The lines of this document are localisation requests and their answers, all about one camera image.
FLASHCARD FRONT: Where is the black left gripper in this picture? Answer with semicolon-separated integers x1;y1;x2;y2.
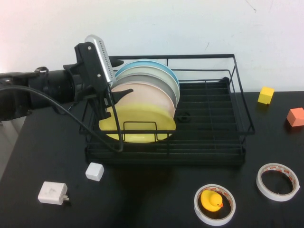
63;42;134;121

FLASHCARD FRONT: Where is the yellow plate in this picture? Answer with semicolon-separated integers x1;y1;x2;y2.
98;104;177;143

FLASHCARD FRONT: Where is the blue plate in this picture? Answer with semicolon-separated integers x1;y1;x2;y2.
115;59;179;83

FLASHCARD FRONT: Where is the pink plate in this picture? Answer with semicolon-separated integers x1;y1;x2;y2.
110;82;176;117

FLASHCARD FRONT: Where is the grey plate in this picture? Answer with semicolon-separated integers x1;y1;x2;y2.
115;74;178;107

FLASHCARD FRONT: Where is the pale green plate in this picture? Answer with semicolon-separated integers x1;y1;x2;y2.
115;66;181;103

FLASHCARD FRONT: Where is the white cube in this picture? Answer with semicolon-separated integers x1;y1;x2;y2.
85;162;105;183

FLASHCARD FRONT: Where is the white power adapter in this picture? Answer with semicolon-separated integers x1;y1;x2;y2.
37;181;70;204

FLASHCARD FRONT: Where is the yellow cube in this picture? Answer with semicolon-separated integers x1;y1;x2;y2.
257;86;275;105

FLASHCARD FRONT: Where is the white double-sided tape roll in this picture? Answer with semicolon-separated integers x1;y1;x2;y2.
256;162;300;202
193;183;236;226

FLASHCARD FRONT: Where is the yellow rubber duck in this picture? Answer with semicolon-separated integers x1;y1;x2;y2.
200;191;224;212

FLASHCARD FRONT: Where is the orange cube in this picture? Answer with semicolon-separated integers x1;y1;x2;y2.
285;107;304;128

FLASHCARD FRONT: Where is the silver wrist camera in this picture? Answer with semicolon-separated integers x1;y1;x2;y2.
84;35;117;86

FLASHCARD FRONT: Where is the black cable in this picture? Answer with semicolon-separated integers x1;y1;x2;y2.
0;84;124;152

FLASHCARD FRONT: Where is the black wire dish rack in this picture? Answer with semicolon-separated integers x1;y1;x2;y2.
79;54;256;166

